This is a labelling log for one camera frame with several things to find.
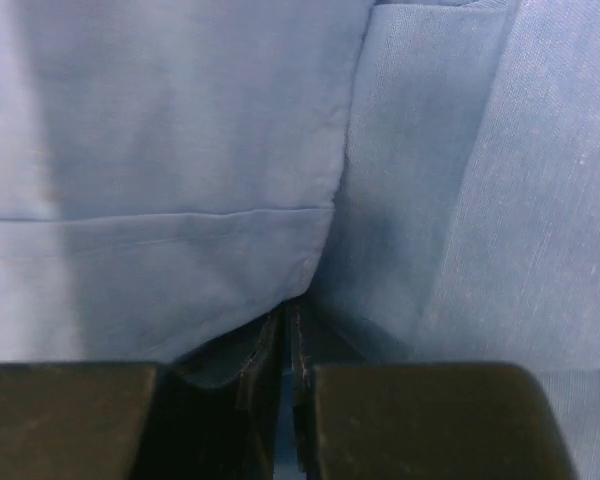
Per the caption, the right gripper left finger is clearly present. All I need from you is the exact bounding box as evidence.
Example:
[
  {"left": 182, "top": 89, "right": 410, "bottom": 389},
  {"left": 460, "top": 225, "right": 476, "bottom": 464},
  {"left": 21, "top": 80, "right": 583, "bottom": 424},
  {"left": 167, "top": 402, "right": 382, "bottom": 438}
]
[{"left": 134, "top": 309, "right": 283, "bottom": 479}]

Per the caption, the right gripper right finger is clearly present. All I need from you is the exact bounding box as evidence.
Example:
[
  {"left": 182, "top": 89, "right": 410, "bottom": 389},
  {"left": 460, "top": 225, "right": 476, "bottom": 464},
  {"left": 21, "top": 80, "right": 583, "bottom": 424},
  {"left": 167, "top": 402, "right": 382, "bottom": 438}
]
[{"left": 286, "top": 299, "right": 365, "bottom": 479}]

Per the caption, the blue long sleeve shirt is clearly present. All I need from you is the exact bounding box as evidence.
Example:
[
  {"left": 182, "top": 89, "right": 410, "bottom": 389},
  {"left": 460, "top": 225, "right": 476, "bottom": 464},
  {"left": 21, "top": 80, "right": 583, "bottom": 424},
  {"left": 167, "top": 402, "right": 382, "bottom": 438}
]
[{"left": 0, "top": 1, "right": 600, "bottom": 479}]

